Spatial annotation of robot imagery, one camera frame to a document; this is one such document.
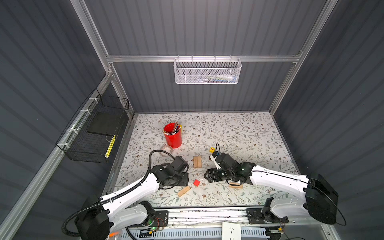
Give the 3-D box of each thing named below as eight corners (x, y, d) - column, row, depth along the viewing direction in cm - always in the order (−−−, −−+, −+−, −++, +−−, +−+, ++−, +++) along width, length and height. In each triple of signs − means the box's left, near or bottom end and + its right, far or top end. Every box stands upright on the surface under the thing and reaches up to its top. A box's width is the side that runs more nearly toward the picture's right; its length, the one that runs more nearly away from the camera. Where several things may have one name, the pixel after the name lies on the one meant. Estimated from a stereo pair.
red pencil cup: (166, 148, 102) (162, 135, 90) (168, 136, 109) (164, 122, 97) (181, 148, 102) (179, 135, 90) (182, 136, 109) (180, 122, 97)
